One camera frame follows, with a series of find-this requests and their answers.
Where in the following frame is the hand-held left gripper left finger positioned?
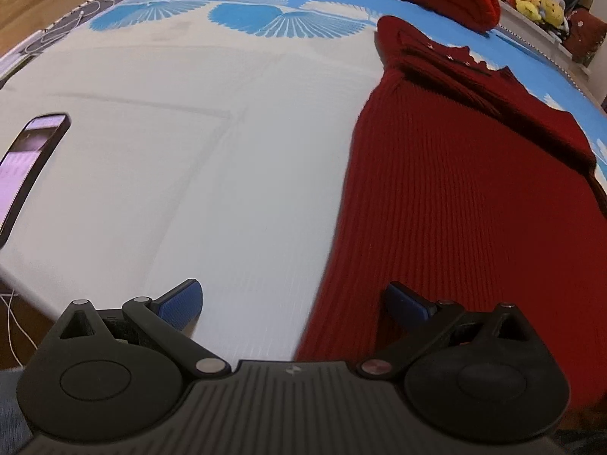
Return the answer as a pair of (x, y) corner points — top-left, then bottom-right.
(56, 279), (231, 380)

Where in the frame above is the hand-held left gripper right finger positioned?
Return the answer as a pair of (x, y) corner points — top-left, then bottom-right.
(355, 282), (539, 380)

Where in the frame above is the dark red knitted sweater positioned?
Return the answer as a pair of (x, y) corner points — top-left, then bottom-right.
(294, 15), (607, 418)

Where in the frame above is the blue white patterned bed sheet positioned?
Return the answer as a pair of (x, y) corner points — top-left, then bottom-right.
(0, 0), (607, 363)

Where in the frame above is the black smartphone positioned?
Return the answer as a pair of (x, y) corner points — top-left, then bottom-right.
(0, 112), (72, 250)

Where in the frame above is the dark red spotted cushion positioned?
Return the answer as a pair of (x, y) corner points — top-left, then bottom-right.
(565, 8), (607, 66)

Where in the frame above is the wooden headboard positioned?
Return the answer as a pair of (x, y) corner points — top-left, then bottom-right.
(0, 0), (164, 58)

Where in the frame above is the white charging cable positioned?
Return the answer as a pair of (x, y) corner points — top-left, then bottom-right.
(0, 289), (30, 367)

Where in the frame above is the white earphone cable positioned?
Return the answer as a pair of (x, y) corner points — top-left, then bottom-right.
(24, 0), (115, 56)

